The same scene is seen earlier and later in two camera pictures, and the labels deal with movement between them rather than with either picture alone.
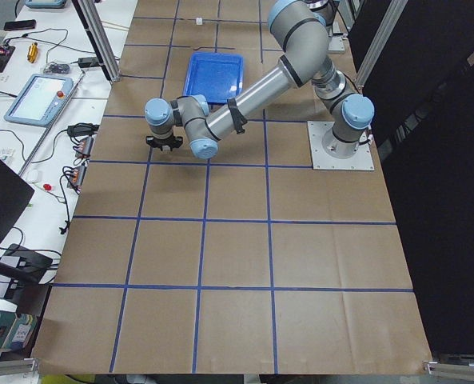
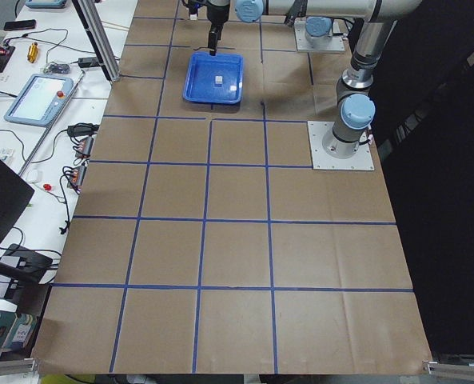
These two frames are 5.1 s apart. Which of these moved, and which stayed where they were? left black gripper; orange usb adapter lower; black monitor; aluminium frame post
Moved: left black gripper
Stayed: orange usb adapter lower; black monitor; aluminium frame post
